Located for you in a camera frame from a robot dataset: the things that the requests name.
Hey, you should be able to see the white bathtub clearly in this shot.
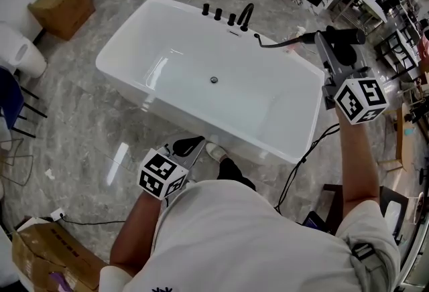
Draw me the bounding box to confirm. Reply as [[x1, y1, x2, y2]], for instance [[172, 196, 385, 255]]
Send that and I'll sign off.
[[95, 0, 326, 165]]

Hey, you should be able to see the black handheld shower hose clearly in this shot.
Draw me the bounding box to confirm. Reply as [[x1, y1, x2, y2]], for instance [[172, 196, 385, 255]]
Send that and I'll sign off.
[[256, 32, 328, 49]]

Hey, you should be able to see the round wooden table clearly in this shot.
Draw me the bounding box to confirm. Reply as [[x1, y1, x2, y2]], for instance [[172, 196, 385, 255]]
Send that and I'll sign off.
[[378, 104, 423, 173]]

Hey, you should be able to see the black gooseneck faucet spout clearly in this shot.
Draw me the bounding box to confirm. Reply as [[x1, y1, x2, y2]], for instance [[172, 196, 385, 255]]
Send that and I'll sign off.
[[237, 3, 255, 32]]

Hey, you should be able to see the person's white shirt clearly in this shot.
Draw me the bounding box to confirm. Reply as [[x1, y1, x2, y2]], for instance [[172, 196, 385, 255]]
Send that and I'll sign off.
[[99, 179, 402, 292]]

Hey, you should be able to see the closed brown cardboard box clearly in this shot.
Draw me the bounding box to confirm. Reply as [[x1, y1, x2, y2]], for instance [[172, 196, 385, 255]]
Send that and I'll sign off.
[[27, 0, 97, 41]]

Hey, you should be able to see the black frame table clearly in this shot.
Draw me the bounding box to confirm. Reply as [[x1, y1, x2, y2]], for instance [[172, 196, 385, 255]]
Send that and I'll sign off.
[[375, 29, 423, 80]]

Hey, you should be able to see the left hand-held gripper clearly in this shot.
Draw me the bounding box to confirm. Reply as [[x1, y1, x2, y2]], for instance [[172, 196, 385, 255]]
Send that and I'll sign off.
[[138, 135, 206, 201]]

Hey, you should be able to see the person's right forearm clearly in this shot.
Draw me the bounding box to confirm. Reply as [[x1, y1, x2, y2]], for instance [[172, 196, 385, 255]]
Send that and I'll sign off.
[[336, 113, 381, 204]]

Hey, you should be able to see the white vanity basin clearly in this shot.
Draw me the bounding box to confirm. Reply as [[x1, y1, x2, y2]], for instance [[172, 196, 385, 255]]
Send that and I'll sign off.
[[383, 200, 402, 238]]

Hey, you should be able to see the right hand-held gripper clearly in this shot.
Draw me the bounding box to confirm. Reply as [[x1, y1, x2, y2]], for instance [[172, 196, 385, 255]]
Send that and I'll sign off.
[[314, 31, 389, 125]]

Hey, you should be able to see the purple plastic item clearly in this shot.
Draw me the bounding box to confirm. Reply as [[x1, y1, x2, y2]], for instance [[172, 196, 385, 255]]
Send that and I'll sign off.
[[48, 272, 73, 292]]

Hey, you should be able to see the pink pump soap bottle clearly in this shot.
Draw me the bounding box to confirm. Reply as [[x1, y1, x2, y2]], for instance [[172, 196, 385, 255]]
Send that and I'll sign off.
[[286, 25, 308, 54]]

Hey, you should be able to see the torn brown cardboard box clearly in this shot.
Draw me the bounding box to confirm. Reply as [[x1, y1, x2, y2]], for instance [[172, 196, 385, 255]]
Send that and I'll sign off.
[[11, 222, 108, 292]]

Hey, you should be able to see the black floor cable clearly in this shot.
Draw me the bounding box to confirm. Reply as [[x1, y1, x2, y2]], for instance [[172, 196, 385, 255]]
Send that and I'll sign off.
[[60, 215, 127, 226]]

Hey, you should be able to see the black cylindrical plastic part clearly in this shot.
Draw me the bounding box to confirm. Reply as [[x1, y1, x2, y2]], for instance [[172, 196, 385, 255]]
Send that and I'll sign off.
[[326, 25, 367, 46]]

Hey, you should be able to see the metal frame white table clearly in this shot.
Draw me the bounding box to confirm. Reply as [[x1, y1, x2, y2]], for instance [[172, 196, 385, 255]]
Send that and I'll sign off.
[[331, 0, 389, 25]]

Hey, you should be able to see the person's left forearm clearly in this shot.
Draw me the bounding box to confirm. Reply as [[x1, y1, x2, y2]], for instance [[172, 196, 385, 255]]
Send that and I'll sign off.
[[109, 190, 164, 277]]

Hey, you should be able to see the wire frame rack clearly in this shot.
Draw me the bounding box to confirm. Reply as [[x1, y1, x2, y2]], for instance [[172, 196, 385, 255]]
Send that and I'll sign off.
[[0, 138, 34, 187]]

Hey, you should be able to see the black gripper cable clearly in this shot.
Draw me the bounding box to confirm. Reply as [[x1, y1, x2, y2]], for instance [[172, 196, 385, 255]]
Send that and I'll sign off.
[[273, 123, 341, 214]]

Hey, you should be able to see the blue chair with black legs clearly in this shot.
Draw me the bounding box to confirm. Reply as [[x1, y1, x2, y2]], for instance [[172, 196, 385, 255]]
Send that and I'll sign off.
[[0, 66, 48, 139]]

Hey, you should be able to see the black waist device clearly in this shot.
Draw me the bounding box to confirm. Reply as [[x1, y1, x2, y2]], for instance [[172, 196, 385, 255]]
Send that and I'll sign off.
[[302, 211, 326, 228]]

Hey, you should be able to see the person's white shoe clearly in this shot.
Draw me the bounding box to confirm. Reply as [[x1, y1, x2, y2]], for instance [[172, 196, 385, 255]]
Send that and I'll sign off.
[[205, 142, 229, 163]]

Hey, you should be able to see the grey arm strap with buckle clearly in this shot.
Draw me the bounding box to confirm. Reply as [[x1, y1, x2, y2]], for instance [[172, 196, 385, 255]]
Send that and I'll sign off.
[[350, 242, 386, 271]]

